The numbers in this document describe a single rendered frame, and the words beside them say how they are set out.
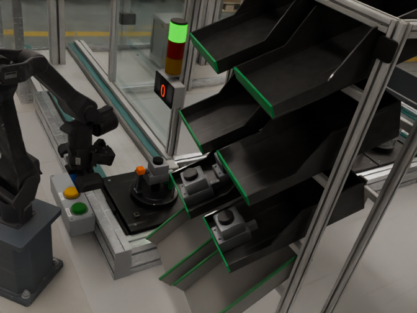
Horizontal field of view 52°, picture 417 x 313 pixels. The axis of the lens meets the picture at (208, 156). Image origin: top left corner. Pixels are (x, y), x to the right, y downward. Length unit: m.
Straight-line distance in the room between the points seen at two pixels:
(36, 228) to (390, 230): 1.14
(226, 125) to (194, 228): 0.31
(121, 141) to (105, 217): 0.44
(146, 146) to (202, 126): 0.68
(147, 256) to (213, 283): 0.27
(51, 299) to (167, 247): 0.31
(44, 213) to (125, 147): 0.56
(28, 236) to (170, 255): 0.32
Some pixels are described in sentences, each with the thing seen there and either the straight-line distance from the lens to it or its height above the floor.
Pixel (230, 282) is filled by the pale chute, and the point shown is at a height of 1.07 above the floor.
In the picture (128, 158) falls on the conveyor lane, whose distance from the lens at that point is 1.50.
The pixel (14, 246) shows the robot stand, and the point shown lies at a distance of 1.02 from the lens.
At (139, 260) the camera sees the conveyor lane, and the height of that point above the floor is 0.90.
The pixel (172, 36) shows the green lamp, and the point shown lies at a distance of 1.26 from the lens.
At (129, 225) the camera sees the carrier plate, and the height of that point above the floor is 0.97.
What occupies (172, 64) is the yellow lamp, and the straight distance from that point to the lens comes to 1.28.
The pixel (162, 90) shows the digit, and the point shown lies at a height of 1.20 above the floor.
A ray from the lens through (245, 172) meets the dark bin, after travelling 0.74.
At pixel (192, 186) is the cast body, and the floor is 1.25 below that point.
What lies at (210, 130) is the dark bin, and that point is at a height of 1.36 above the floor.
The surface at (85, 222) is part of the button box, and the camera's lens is 1.22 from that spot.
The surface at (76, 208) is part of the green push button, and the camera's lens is 1.22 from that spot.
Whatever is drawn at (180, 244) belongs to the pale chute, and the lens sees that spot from 1.05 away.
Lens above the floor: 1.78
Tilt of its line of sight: 33 degrees down
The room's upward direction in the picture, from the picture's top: 11 degrees clockwise
